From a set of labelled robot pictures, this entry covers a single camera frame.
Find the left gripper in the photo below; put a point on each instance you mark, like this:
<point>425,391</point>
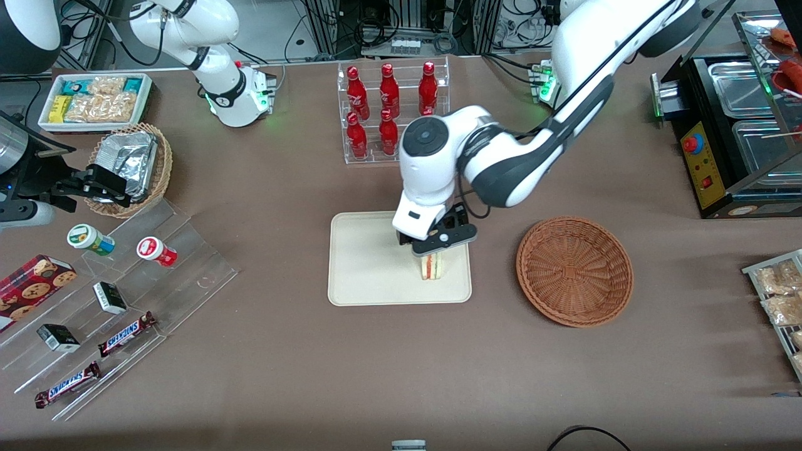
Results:
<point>455,218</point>

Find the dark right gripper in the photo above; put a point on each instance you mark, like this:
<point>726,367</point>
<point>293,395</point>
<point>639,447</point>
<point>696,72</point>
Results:
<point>45,176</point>

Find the triangle sandwich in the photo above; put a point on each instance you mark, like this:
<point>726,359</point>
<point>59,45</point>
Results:
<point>432,266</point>

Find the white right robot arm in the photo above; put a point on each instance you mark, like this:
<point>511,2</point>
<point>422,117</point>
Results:
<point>188,25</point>

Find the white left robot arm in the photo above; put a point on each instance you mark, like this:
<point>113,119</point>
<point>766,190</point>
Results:
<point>564,62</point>

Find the light tan wicker basket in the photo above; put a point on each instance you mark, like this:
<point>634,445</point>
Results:
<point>164,169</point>

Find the cream rectangular tray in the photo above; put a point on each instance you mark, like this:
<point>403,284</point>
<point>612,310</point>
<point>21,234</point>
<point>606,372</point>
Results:
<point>369,263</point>

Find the brown round wicker basket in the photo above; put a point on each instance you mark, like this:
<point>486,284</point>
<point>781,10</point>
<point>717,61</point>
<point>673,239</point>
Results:
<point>573,272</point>

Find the silver foil pack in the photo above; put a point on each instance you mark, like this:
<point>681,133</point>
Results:
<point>131,156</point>

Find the green lid white cup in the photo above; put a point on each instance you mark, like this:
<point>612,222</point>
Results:
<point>88,238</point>

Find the red lid white cup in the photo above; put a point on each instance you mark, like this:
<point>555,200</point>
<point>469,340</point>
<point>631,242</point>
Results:
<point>153,249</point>

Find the clear cracker bag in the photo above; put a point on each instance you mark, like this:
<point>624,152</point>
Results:
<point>100,108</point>
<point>106,86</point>

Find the white rectangular snack bin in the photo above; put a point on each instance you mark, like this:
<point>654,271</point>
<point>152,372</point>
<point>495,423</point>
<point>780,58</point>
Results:
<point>147,103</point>

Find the yellow snack pack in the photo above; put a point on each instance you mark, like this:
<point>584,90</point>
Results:
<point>59,108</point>

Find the clear acrylic bottle rack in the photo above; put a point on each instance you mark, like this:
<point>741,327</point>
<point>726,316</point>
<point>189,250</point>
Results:
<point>369,160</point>

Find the teal snack pack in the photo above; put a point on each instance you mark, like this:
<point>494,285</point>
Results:
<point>133,84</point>
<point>74,86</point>

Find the small black carton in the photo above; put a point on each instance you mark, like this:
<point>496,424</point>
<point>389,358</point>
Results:
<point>109,298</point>
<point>58,338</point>

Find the clear acrylic stepped display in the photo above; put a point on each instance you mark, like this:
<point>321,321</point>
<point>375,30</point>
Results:
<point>188,269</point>

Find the red plaid cookie box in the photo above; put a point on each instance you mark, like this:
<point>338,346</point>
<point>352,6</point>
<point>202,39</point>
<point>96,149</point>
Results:
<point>31,291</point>

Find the Snickers chocolate bar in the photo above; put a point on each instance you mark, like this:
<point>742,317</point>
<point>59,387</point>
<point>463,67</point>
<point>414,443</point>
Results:
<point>67,384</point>
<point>125,335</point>

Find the white power strip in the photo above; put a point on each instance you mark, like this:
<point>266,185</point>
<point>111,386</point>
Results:
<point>406,46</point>

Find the small grey white device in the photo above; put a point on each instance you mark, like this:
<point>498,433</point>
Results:
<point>408,446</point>

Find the black food warmer yellow panel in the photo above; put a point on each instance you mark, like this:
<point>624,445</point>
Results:
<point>705,169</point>

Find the steel warmer pan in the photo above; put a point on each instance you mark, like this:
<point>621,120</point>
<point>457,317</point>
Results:
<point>758,156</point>
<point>739,88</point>

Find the clear nut snack bag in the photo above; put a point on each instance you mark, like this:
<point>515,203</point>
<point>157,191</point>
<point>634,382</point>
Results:
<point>777,279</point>
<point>797,339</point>
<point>783,310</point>
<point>798,363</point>

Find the red orange food item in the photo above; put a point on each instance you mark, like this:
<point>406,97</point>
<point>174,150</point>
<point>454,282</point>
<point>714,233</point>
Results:
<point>791,78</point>
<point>786,36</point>

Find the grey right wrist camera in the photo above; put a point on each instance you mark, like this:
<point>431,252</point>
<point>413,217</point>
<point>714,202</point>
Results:
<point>25,215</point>

